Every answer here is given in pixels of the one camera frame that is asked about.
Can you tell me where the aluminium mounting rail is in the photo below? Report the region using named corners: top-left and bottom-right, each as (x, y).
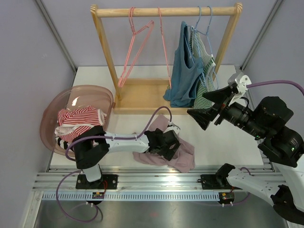
top-left (32, 165), bottom-right (285, 192)

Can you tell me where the wooden clothes rack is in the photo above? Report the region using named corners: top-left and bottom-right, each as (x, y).
top-left (90, 2), bottom-right (243, 114)

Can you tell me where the mauve pink tank top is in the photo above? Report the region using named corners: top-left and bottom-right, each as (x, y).
top-left (132, 114), bottom-right (196, 173)

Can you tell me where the aluminium frame post right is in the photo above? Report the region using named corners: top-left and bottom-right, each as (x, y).
top-left (239, 0), bottom-right (285, 72)

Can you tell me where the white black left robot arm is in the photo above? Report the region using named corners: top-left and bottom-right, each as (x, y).
top-left (71, 123), bottom-right (180, 190)

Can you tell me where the aluminium frame post left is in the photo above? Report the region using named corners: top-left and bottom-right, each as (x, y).
top-left (33, 0), bottom-right (77, 75)

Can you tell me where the red white striped tank top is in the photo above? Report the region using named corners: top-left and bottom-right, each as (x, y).
top-left (55, 105), bottom-right (107, 143)

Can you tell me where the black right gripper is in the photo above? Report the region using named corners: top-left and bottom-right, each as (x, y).
top-left (187, 85), bottom-right (266, 138)

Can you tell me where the aluminium frame post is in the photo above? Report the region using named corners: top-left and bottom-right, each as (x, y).
top-left (33, 0), bottom-right (77, 75)
top-left (239, 0), bottom-right (285, 72)

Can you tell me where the blue wire hanger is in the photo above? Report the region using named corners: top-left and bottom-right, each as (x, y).
top-left (190, 6), bottom-right (209, 87)
top-left (197, 6), bottom-right (218, 92)

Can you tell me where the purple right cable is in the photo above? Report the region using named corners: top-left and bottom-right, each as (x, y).
top-left (238, 79), bottom-right (304, 205)

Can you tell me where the blue tank top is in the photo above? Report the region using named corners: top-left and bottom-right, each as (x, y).
top-left (163, 21), bottom-right (203, 108)

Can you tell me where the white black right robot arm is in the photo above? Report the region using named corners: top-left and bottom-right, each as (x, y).
top-left (187, 86), bottom-right (304, 225)

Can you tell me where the green white striped tank top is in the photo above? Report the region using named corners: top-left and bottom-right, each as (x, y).
top-left (189, 30), bottom-right (217, 110)

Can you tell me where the pink translucent plastic basket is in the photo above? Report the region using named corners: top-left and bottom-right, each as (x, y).
top-left (39, 85), bottom-right (114, 155)

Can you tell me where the slotted white cable duct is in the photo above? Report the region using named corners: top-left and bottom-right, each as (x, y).
top-left (42, 191), bottom-right (219, 201)

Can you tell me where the pink wire hanger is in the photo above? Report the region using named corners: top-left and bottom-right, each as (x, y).
top-left (117, 7), bottom-right (154, 87)
top-left (118, 19), bottom-right (154, 87)
top-left (157, 7), bottom-right (171, 89)

